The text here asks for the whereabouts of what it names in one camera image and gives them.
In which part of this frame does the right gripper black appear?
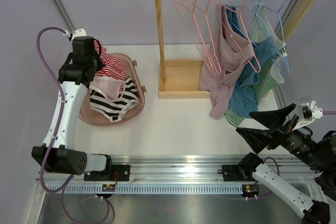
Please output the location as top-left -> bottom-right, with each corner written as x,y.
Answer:
236,102 -> 328,170

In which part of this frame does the teal blue tank top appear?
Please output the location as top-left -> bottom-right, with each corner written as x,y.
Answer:
226,5 -> 281,119

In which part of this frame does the pink wire hanger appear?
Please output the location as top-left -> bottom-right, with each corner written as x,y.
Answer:
172,0 -> 217,71
223,0 -> 261,73
185,0 -> 223,74

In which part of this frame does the mauve pink tank top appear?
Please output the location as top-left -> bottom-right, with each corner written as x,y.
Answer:
199,4 -> 255,119

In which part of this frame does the black white striped tank top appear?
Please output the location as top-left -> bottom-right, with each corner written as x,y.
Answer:
89,77 -> 139,123

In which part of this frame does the red white striped tank top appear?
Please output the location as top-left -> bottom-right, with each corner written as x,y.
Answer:
89,39 -> 129,101

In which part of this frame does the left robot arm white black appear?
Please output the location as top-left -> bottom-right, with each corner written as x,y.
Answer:
31,28 -> 113,181

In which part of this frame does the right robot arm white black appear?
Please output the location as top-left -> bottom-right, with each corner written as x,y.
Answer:
236,100 -> 335,223

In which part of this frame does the green white striped tank top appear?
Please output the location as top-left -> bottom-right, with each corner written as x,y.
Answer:
224,3 -> 288,127

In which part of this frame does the wooden clothes rack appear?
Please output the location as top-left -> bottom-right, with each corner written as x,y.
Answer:
155,0 -> 316,99

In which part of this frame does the pink translucent plastic basin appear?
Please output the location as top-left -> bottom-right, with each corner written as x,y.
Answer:
79,53 -> 146,126

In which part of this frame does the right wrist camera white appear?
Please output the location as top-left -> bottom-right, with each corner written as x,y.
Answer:
292,97 -> 323,130

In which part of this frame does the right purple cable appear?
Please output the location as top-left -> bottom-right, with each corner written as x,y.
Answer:
217,110 -> 336,200

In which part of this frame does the purple cable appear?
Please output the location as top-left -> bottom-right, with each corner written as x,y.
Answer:
217,110 -> 336,200
36,26 -> 115,222

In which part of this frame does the aluminium mounting rail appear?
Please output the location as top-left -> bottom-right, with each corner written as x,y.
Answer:
36,155 -> 316,183

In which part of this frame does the white slotted cable duct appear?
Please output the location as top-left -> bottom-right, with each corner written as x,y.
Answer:
46,184 -> 244,195

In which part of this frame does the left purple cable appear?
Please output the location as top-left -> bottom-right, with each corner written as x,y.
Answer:
36,26 -> 115,222

